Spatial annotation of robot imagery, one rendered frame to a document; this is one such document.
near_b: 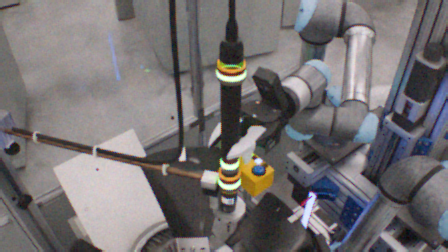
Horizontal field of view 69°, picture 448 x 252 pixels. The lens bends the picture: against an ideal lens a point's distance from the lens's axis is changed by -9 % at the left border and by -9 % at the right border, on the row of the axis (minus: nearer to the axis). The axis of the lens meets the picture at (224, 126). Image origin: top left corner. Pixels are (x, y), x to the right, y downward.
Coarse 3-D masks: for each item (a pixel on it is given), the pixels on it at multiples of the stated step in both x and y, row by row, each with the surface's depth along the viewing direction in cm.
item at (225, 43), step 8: (232, 24) 48; (232, 32) 48; (224, 40) 50; (232, 40) 49; (240, 40) 50; (224, 48) 49; (232, 48) 49; (240, 48) 49; (224, 56) 50; (232, 56) 50; (240, 56) 50; (232, 64) 50; (224, 200) 72; (232, 200) 72; (224, 208) 74; (232, 208) 74
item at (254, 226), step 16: (256, 208) 105; (272, 208) 105; (288, 208) 106; (256, 224) 101; (272, 224) 101; (288, 224) 102; (240, 240) 97; (256, 240) 97; (272, 240) 97; (288, 240) 98; (304, 240) 100
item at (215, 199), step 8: (208, 184) 70; (216, 184) 71; (208, 192) 71; (216, 192) 71; (216, 200) 73; (240, 200) 77; (216, 208) 75; (240, 208) 76; (216, 216) 74; (224, 216) 74; (232, 216) 74; (240, 216) 74
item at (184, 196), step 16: (192, 160) 88; (208, 160) 88; (160, 176) 88; (176, 176) 88; (160, 192) 89; (176, 192) 88; (192, 192) 87; (160, 208) 90; (176, 208) 88; (192, 208) 87; (208, 208) 87; (176, 224) 88; (192, 224) 87; (208, 224) 86
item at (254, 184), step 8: (240, 160) 136; (240, 168) 132; (248, 168) 132; (264, 168) 132; (272, 168) 133; (248, 176) 130; (256, 176) 130; (264, 176) 130; (272, 176) 134; (240, 184) 137; (248, 184) 132; (256, 184) 128; (264, 184) 133; (248, 192) 135; (256, 192) 132
